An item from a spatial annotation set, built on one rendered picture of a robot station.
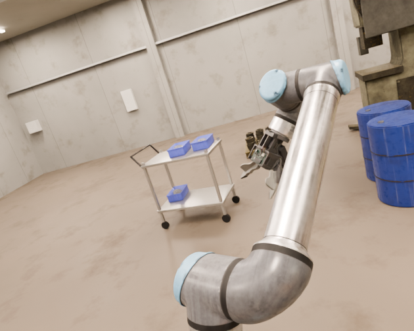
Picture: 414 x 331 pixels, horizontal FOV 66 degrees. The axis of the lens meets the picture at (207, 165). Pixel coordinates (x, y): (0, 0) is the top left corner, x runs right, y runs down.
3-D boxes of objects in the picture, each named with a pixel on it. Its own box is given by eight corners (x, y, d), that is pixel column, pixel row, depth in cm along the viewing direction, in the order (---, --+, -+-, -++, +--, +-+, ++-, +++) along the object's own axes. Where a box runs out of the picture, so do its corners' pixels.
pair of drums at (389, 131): (402, 161, 408) (394, 96, 385) (471, 194, 299) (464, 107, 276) (347, 175, 416) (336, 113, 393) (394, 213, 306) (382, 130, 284)
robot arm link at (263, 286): (280, 330, 48) (344, 44, 80) (215, 310, 56) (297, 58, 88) (307, 349, 55) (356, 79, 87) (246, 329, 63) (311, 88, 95)
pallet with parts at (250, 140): (277, 136, 701) (273, 119, 690) (284, 149, 600) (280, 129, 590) (244, 145, 713) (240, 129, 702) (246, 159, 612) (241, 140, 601)
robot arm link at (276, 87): (292, 61, 86) (311, 78, 95) (255, 71, 93) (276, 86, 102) (292, 94, 84) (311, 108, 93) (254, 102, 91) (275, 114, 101)
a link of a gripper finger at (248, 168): (230, 168, 113) (250, 155, 108) (241, 171, 117) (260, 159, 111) (232, 176, 111) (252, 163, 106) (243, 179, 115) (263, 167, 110)
